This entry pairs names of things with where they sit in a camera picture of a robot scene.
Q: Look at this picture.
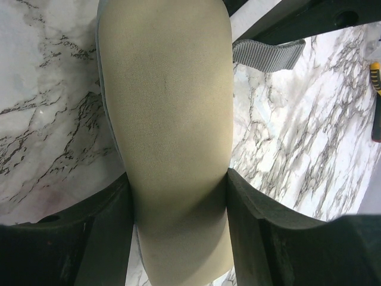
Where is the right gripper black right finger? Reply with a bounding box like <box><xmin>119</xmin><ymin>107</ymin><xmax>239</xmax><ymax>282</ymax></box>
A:
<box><xmin>226</xmin><ymin>169</ymin><xmax>380</xmax><ymax>285</ymax></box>

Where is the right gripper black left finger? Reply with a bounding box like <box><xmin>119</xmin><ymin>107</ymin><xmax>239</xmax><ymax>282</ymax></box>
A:
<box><xmin>1</xmin><ymin>174</ymin><xmax>134</xmax><ymax>285</ymax></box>

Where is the beige zippered umbrella case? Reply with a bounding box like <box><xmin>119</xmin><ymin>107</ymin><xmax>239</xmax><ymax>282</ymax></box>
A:
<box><xmin>95</xmin><ymin>0</ymin><xmax>306</xmax><ymax>286</ymax></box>

